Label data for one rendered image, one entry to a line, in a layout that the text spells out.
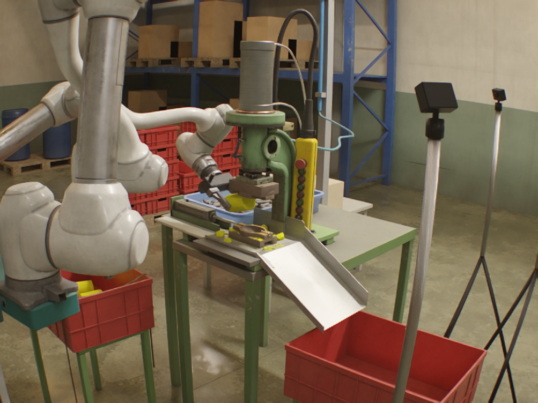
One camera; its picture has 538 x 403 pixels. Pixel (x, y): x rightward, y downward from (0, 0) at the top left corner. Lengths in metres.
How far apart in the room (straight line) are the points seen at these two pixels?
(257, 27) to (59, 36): 6.34
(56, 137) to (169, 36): 2.75
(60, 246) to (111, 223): 0.14
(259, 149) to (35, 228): 1.00
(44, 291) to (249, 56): 1.09
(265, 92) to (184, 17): 8.81
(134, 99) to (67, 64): 8.54
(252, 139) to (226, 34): 6.51
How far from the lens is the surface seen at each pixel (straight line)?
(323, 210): 2.72
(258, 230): 2.13
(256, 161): 2.00
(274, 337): 3.48
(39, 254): 1.28
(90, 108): 1.21
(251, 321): 2.02
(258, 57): 1.94
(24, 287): 1.34
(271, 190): 2.01
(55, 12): 1.35
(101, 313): 2.11
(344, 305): 1.98
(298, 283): 1.95
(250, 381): 2.16
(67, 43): 1.39
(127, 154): 1.46
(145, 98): 9.86
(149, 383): 2.43
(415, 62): 7.49
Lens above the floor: 1.69
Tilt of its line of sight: 15 degrees down
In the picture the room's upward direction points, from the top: 2 degrees clockwise
